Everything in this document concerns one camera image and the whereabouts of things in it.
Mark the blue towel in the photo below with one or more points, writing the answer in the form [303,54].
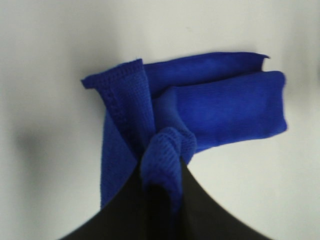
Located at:
[160,114]

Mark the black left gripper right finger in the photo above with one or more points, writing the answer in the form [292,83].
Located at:
[202,218]

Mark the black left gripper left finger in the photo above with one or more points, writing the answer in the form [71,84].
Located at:
[123,218]

